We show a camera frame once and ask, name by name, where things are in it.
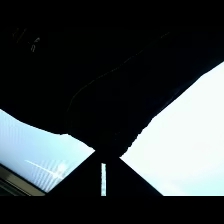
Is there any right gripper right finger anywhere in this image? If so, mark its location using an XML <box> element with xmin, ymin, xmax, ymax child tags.
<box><xmin>105</xmin><ymin>153</ymin><xmax>164</xmax><ymax>197</ymax></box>

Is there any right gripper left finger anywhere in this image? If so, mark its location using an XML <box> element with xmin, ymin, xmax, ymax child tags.
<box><xmin>45</xmin><ymin>151</ymin><xmax>103</xmax><ymax>197</ymax></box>

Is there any black garment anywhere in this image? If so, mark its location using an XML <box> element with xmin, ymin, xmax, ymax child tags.
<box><xmin>0</xmin><ymin>27</ymin><xmax>224</xmax><ymax>158</ymax></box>

